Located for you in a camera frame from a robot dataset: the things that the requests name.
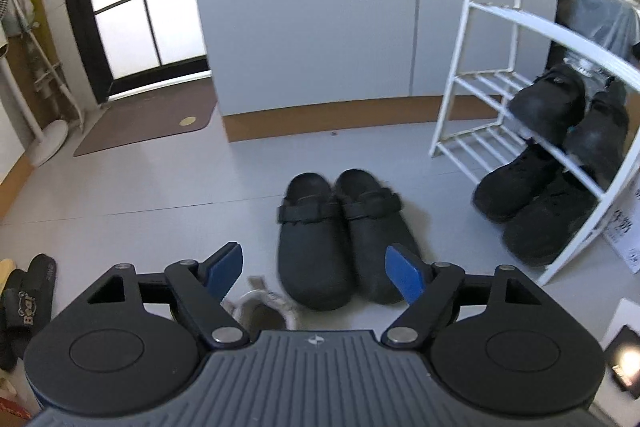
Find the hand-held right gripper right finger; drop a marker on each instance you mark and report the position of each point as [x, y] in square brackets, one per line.
[405, 274]

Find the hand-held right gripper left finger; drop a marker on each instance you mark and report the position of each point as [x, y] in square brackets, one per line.
[225, 272]

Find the dark grey mule clog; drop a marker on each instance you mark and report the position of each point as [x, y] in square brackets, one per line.
[312, 257]
[370, 257]

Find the plain white sneaker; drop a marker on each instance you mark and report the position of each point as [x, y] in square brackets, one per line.
[265, 314]

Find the black lace-up sneaker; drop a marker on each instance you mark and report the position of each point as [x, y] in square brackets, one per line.
[515, 187]
[540, 232]

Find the black chunky clog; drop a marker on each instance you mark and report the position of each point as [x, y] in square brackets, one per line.
[545, 107]
[597, 137]

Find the white metal shoe rack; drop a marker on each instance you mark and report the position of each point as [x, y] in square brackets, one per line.
[525, 21]

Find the brown door mat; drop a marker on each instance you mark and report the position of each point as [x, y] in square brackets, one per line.
[140, 122]

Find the black slide sandal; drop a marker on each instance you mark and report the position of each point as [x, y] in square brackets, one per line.
[14, 282]
[27, 312]

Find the white standing fan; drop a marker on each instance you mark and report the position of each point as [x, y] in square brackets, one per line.
[52, 142]

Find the yellow slipper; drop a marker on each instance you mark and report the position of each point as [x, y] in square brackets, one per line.
[4, 269]

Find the white milk carton box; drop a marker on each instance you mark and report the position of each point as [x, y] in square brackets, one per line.
[625, 237]

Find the black tablet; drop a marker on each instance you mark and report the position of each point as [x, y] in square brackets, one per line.
[622, 357]

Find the open cardboard box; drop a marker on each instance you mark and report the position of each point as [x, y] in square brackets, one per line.
[12, 407]

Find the black framed glass door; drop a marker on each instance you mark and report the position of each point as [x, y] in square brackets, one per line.
[165, 27]

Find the white metal stand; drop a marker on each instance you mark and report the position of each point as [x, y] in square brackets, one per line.
[50, 79]

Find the pack of water bottles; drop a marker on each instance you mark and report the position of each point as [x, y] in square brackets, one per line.
[585, 67]

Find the white cabinet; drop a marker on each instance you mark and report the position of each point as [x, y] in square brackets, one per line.
[300, 7]

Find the grey cloth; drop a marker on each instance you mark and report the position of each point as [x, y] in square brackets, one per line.
[600, 22]

